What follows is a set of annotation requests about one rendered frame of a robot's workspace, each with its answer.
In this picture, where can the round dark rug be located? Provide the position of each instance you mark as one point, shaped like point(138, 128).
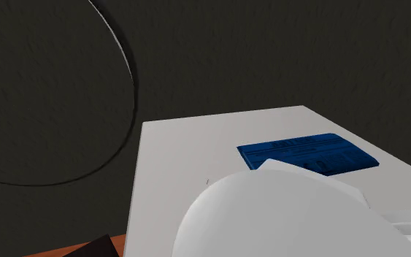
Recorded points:
point(41, 92)

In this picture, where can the white table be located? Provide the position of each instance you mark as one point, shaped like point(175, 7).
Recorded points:
point(180, 156)

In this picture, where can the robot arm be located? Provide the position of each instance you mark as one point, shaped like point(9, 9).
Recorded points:
point(280, 217)

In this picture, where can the black flat object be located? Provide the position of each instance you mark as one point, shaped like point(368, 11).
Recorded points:
point(94, 249)

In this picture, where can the orange brown furniture piece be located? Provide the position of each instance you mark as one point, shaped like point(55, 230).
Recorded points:
point(118, 244)

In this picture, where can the blue book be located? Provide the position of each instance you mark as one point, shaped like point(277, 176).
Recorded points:
point(319, 151)

